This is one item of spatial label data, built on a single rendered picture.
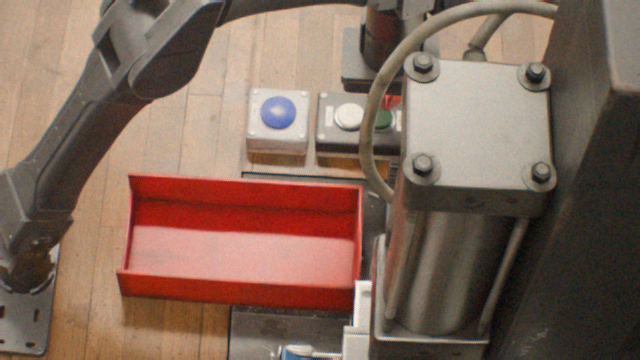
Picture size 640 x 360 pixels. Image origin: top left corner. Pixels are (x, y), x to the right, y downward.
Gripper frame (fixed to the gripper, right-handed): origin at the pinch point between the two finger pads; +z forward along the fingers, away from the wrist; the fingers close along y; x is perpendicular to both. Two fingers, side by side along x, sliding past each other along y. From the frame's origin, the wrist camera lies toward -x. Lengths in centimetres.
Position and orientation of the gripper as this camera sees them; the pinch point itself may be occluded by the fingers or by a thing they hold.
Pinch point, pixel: (386, 101)
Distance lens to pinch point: 141.5
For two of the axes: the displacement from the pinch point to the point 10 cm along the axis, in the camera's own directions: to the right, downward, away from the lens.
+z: -0.1, 4.8, 8.8
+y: -10.0, -0.5, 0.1
